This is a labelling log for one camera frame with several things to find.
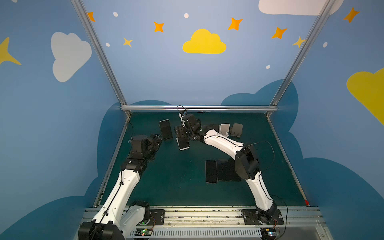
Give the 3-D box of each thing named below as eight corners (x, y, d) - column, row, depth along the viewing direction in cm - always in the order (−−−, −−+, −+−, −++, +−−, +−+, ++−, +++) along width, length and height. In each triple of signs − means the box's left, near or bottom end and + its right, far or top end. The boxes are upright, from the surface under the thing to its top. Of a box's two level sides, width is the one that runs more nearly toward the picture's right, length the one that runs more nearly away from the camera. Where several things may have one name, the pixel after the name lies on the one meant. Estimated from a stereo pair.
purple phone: (205, 183, 88) (205, 181, 86) (204, 161, 97) (204, 160, 96) (218, 183, 88) (218, 181, 87) (215, 161, 97) (216, 160, 96)
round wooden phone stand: (230, 137, 111) (232, 129, 104) (229, 130, 115) (231, 123, 108) (240, 137, 111) (243, 130, 104) (239, 130, 115) (242, 123, 108)
